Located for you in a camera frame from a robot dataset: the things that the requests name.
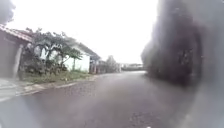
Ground white building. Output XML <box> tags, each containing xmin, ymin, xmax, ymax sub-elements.
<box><xmin>39</xmin><ymin>36</ymin><xmax>102</xmax><ymax>74</ymax></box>

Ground grey asphalt road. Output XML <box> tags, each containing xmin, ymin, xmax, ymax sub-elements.
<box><xmin>0</xmin><ymin>70</ymin><xmax>224</xmax><ymax>128</ymax></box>

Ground grass verge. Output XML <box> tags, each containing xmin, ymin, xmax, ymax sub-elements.
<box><xmin>19</xmin><ymin>70</ymin><xmax>94</xmax><ymax>85</ymax></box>

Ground large dark tree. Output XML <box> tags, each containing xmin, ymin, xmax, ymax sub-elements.
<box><xmin>140</xmin><ymin>0</ymin><xmax>224</xmax><ymax>88</ymax></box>

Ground group of leafy trees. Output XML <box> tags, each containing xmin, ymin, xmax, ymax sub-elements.
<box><xmin>18</xmin><ymin>28</ymin><xmax>84</xmax><ymax>77</ymax></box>

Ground pale concrete pavement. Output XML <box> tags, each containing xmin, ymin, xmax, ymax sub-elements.
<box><xmin>0</xmin><ymin>77</ymin><xmax>98</xmax><ymax>103</ymax></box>

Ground building with red tile roof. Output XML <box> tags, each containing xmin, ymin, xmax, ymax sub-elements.
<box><xmin>0</xmin><ymin>23</ymin><xmax>34</xmax><ymax>80</ymax></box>

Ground low wall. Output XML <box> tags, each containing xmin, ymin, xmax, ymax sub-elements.
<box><xmin>120</xmin><ymin>63</ymin><xmax>146</xmax><ymax>72</ymax></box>

